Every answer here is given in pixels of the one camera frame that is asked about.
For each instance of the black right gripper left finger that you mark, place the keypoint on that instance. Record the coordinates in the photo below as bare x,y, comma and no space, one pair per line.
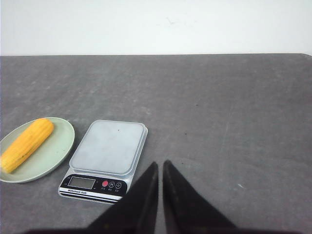
136,212

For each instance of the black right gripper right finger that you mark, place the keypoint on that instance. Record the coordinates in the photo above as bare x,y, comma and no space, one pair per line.
187,212

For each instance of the yellow corn cob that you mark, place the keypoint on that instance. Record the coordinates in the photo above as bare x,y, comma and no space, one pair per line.
26,144

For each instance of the silver digital kitchen scale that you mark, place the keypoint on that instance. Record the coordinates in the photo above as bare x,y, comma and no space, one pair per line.
103,165

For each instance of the light green plate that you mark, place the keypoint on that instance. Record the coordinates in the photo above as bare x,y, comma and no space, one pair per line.
47,157

